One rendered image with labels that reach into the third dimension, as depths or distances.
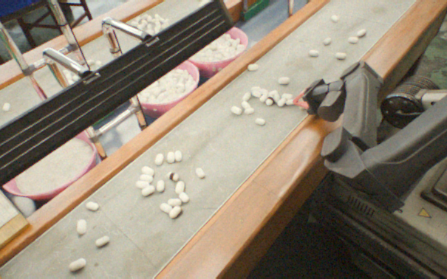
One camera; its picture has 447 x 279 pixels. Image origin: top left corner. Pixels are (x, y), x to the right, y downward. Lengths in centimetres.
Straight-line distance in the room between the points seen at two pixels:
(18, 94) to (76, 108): 79
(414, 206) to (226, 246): 70
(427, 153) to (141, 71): 52
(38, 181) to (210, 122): 52
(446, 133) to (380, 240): 87
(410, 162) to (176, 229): 54
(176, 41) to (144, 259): 50
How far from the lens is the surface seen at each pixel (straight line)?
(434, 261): 132
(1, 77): 153
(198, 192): 88
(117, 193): 94
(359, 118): 66
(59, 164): 110
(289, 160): 90
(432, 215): 127
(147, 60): 72
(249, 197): 83
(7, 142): 65
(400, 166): 49
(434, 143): 49
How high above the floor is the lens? 147
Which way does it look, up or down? 47 degrees down
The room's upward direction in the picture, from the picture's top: 7 degrees counter-clockwise
